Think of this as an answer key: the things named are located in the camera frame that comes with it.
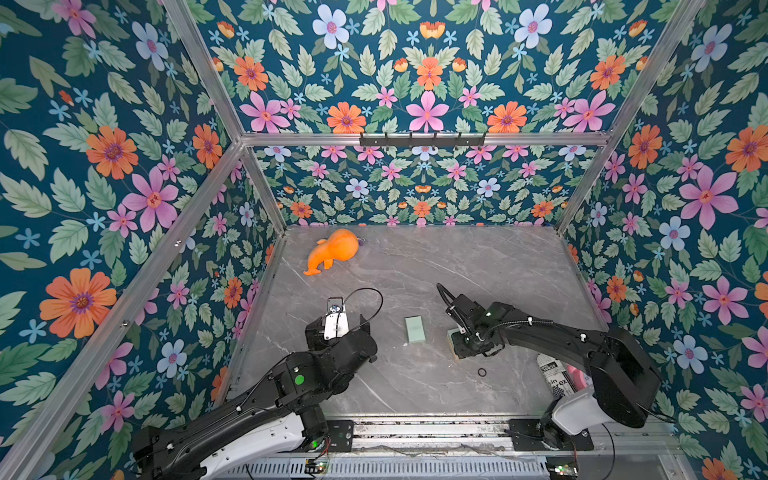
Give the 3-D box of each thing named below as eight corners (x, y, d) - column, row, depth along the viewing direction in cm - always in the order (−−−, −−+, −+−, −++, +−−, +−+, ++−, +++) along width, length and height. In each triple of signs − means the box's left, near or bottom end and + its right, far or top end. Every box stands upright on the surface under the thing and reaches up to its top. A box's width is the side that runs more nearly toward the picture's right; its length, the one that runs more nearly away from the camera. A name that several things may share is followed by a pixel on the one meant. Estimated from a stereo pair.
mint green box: (408, 344, 91) (408, 341, 89) (404, 320, 96) (404, 316, 94) (425, 341, 91) (426, 338, 89) (420, 317, 97) (421, 314, 95)
